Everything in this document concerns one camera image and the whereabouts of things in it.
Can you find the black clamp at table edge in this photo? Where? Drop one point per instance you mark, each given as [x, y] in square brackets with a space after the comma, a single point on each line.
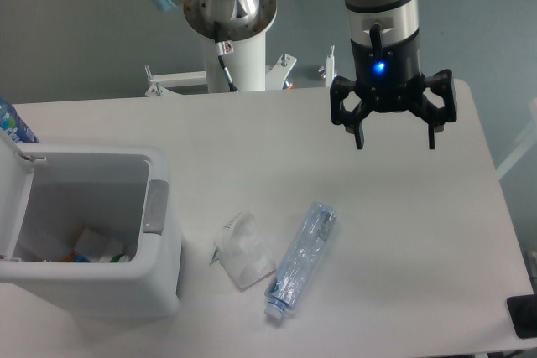
[522, 310]

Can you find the blue labelled water bottle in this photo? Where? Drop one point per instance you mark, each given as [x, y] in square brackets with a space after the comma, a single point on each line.
[14, 126]

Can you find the crushed clear plastic bottle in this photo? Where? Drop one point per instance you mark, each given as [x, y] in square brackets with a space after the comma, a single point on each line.
[299, 262]

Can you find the white levelling foot post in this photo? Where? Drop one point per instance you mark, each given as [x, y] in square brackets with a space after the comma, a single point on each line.
[328, 72]

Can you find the white trash in bin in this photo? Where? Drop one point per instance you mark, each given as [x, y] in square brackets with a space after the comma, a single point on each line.
[92, 247]

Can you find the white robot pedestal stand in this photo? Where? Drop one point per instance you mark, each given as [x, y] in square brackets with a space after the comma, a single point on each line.
[233, 44]

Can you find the white open trash can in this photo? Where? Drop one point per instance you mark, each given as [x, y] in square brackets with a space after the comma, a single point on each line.
[50, 193]

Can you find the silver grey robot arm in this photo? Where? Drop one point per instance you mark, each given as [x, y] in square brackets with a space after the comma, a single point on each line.
[374, 23]

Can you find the white plastic wrapper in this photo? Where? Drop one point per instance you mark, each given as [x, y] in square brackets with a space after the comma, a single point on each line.
[242, 251]

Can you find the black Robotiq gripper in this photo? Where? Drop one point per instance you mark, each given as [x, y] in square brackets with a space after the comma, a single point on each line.
[386, 77]

